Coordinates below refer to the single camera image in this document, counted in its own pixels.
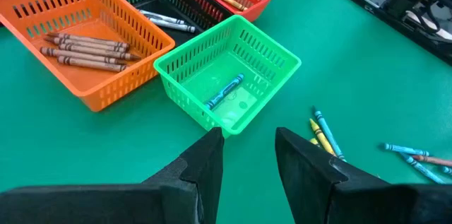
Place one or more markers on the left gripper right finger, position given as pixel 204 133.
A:
pixel 335 199

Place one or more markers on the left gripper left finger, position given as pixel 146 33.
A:
pixel 176 203

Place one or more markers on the brown crayon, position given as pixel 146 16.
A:
pixel 88 39
pixel 92 64
pixel 99 51
pixel 432 160
pixel 84 44
pixel 81 56

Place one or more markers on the green table mat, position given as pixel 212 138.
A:
pixel 353 93

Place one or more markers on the green plastic basket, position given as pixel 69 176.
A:
pixel 261 75

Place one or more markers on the orange plastic basket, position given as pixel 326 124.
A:
pixel 88 82

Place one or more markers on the black plastic basket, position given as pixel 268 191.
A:
pixel 141 5

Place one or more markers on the black metal table frame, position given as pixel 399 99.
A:
pixel 370 12

